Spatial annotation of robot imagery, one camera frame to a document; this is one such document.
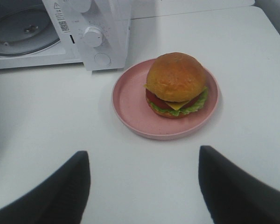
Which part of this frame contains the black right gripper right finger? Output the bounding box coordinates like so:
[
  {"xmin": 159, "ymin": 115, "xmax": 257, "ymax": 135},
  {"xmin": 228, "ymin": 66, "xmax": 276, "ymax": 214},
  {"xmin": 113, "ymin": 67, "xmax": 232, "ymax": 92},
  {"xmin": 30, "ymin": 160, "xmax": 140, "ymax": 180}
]
[{"xmin": 198, "ymin": 146, "xmax": 280, "ymax": 224}]

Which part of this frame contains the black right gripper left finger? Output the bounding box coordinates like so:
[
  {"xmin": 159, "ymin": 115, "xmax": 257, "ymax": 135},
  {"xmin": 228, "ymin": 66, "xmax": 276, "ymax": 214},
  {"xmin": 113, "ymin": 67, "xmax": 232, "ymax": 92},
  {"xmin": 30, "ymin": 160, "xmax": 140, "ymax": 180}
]
[{"xmin": 0, "ymin": 151, "xmax": 91, "ymax": 224}]

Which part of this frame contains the burger with lettuce and cheese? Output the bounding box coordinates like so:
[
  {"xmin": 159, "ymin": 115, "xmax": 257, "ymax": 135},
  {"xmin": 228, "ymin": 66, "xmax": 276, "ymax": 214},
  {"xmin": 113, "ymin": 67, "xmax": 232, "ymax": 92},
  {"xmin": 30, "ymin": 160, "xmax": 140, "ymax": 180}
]
[{"xmin": 144, "ymin": 52, "xmax": 208, "ymax": 119}]

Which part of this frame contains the pink round plate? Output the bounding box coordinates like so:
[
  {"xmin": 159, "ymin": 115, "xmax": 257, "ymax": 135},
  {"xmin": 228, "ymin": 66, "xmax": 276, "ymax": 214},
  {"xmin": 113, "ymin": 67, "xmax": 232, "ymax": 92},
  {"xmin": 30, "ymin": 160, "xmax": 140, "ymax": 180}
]
[{"xmin": 112, "ymin": 59, "xmax": 220, "ymax": 140}]

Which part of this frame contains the round white door button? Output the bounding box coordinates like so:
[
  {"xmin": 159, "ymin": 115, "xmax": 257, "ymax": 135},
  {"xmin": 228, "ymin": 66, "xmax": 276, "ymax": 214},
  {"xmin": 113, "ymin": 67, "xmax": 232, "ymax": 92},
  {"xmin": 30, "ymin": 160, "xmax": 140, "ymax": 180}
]
[{"xmin": 94, "ymin": 53, "xmax": 111, "ymax": 66}]

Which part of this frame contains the white microwave knob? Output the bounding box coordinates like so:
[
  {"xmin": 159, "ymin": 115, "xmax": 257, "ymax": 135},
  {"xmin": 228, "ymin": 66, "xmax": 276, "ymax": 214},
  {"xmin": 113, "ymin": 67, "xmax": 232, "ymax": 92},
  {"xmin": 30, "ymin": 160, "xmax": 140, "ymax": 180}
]
[
  {"xmin": 73, "ymin": 0, "xmax": 91, "ymax": 13},
  {"xmin": 83, "ymin": 26, "xmax": 103, "ymax": 48}
]

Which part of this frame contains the white microwave oven body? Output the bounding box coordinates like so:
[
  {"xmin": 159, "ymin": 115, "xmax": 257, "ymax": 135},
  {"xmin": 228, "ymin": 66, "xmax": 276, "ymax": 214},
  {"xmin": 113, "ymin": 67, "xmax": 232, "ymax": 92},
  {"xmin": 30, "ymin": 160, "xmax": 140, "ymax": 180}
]
[{"xmin": 0, "ymin": 0, "xmax": 132, "ymax": 70}]

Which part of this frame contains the white warning label sticker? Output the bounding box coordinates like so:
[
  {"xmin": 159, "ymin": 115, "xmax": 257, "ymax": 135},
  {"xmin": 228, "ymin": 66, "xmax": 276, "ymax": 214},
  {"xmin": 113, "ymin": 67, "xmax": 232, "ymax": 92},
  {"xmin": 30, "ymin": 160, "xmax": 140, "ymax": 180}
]
[{"xmin": 53, "ymin": 1, "xmax": 70, "ymax": 33}]

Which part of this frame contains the glass microwave turntable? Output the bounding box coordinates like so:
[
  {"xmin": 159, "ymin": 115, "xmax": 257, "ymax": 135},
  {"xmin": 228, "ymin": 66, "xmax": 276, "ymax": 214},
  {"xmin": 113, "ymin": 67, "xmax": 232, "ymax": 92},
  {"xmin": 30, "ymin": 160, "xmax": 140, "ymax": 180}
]
[{"xmin": 0, "ymin": 5, "xmax": 60, "ymax": 57}]

